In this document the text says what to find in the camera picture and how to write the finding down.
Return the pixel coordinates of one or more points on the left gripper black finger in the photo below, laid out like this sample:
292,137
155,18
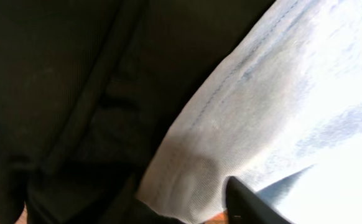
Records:
243,206

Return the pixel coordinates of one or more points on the light blue t-shirt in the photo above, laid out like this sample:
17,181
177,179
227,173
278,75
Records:
282,113

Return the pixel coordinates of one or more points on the black shirt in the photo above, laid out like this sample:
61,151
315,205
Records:
88,90

